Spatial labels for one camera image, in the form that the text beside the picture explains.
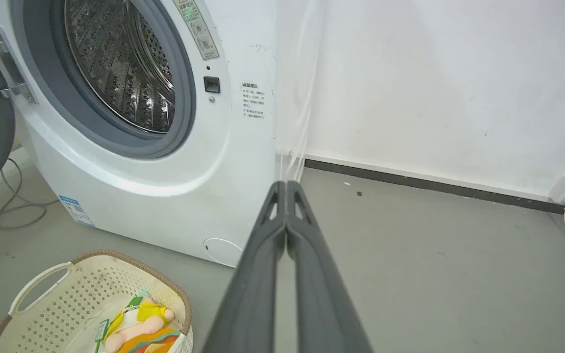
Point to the cream perforated laundry basket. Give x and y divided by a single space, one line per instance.
52 309

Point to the clear plastic film sheet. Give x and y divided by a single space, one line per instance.
298 98

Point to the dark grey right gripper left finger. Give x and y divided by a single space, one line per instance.
253 294

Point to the white front-load washing machine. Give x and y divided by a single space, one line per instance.
165 162

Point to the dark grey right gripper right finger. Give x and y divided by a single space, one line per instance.
321 299

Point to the plush doll with yellow clothes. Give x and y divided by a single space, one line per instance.
138 328

